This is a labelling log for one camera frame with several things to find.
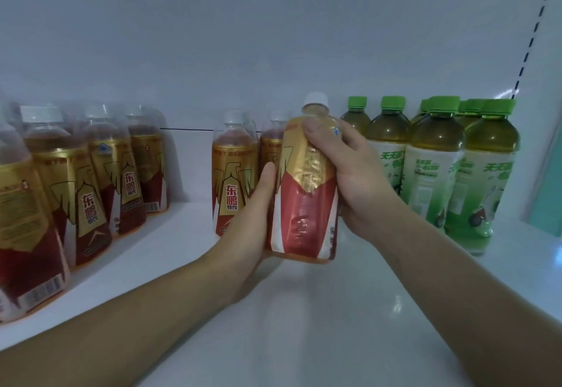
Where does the person's left hand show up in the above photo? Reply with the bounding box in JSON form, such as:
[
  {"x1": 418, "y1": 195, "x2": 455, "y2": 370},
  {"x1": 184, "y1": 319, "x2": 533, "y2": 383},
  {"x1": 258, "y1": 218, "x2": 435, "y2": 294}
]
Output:
[{"x1": 211, "y1": 163, "x2": 280, "y2": 300}]

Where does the person's right hand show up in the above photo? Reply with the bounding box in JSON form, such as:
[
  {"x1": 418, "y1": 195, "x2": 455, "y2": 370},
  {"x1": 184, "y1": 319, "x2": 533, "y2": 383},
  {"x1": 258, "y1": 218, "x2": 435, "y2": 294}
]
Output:
[{"x1": 303, "y1": 117, "x2": 409, "y2": 245}]

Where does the gold-red drink bottle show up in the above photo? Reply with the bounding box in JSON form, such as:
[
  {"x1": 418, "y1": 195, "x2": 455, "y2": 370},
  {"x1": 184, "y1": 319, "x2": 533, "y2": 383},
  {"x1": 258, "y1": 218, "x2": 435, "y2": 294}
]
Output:
[{"x1": 268, "y1": 92, "x2": 342, "y2": 265}]

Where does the row of green-capped bottles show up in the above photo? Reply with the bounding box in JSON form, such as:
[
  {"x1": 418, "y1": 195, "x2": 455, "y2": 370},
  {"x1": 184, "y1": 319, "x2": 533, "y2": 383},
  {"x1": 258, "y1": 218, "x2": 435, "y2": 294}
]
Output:
[{"x1": 341, "y1": 95, "x2": 521, "y2": 256}]

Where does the white metal shelf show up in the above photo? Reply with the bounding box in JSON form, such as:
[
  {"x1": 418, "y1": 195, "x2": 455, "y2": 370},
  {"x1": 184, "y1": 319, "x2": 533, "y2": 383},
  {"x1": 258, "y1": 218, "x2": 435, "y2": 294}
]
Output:
[{"x1": 0, "y1": 0, "x2": 562, "y2": 387}]

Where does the row of amber drink bottles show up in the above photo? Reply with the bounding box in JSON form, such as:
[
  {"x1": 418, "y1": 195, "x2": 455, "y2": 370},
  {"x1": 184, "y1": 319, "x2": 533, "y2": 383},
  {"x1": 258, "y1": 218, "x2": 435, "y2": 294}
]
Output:
[{"x1": 0, "y1": 101, "x2": 291, "y2": 324}]

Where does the person's left forearm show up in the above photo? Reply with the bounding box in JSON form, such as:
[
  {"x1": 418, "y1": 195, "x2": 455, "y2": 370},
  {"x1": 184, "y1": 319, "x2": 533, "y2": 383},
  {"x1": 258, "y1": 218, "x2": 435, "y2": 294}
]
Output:
[{"x1": 0, "y1": 250, "x2": 251, "y2": 387}]

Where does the person's right forearm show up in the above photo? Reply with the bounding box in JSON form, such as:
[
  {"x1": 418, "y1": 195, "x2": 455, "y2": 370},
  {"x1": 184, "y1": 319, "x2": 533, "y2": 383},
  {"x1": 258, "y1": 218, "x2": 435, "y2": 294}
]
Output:
[{"x1": 373, "y1": 208, "x2": 562, "y2": 387}]

